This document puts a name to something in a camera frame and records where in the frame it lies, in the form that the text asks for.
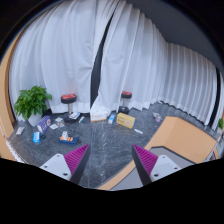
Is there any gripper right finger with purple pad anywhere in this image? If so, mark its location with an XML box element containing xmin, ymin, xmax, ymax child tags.
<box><xmin>132</xmin><ymin>144</ymin><xmax>180</xmax><ymax>186</ymax></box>

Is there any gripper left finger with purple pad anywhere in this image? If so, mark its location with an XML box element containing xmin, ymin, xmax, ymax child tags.
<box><xmin>41</xmin><ymin>144</ymin><xmax>91</xmax><ymax>184</ymax></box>

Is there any white charger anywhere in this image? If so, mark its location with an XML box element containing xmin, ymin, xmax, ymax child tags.
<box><xmin>62</xmin><ymin>131</ymin><xmax>68</xmax><ymax>140</ymax></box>

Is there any blue power strip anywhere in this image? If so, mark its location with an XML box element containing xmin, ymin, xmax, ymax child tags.
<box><xmin>58</xmin><ymin>136</ymin><xmax>80</xmax><ymax>145</ymax></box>

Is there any orange wooden bench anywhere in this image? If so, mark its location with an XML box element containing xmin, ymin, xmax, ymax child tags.
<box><xmin>99</xmin><ymin>116</ymin><xmax>220</xmax><ymax>191</ymax></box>

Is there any small blue white box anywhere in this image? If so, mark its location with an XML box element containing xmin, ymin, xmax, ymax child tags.
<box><xmin>33</xmin><ymin>132</ymin><xmax>41</xmax><ymax>143</ymax></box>

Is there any small clear box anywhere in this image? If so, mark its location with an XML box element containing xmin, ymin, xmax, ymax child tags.
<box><xmin>55</xmin><ymin>117</ymin><xmax>64</xmax><ymax>127</ymax></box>

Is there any small cup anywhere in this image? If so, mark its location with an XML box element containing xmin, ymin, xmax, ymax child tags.
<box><xmin>155</xmin><ymin>115</ymin><xmax>161</xmax><ymax>122</ymax></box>

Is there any purple box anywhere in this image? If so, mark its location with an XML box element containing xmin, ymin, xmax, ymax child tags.
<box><xmin>37</xmin><ymin>115</ymin><xmax>51</xmax><ymax>134</ymax></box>

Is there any yellow cardboard box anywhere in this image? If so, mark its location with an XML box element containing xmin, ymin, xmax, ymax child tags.
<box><xmin>116</xmin><ymin>113</ymin><xmax>135</xmax><ymax>129</ymax></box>

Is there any white cardboard box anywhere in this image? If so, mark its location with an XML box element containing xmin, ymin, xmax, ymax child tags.
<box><xmin>90</xmin><ymin>111</ymin><xmax>108</xmax><ymax>122</ymax></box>

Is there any blue white carton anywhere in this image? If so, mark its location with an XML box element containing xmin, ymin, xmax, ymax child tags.
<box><xmin>108</xmin><ymin>114</ymin><xmax>116</xmax><ymax>124</ymax></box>

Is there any right red black stool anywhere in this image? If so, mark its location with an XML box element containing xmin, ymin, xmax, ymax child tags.
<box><xmin>119</xmin><ymin>91</ymin><xmax>132</xmax><ymax>114</ymax></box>

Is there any red black stool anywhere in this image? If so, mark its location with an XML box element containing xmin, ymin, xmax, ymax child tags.
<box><xmin>61</xmin><ymin>93</ymin><xmax>77</xmax><ymax>123</ymax></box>
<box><xmin>119</xmin><ymin>91</ymin><xmax>132</xmax><ymax>114</ymax></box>

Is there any left red black stool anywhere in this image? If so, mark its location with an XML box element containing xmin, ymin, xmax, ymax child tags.
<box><xmin>61</xmin><ymin>93</ymin><xmax>77</xmax><ymax>123</ymax></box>

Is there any green potted plant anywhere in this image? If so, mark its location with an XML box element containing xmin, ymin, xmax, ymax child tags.
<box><xmin>14</xmin><ymin>86</ymin><xmax>52</xmax><ymax>126</ymax></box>

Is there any right white curtain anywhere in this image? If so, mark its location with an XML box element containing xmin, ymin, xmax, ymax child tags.
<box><xmin>90</xmin><ymin>0</ymin><xmax>224</xmax><ymax>128</ymax></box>

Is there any white curtain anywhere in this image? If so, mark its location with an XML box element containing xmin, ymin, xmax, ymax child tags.
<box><xmin>9</xmin><ymin>0</ymin><xmax>118</xmax><ymax>113</ymax></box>
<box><xmin>90</xmin><ymin>0</ymin><xmax>224</xmax><ymax>128</ymax></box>

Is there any left white curtain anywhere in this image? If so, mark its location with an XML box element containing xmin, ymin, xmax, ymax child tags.
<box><xmin>9</xmin><ymin>0</ymin><xmax>118</xmax><ymax>113</ymax></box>

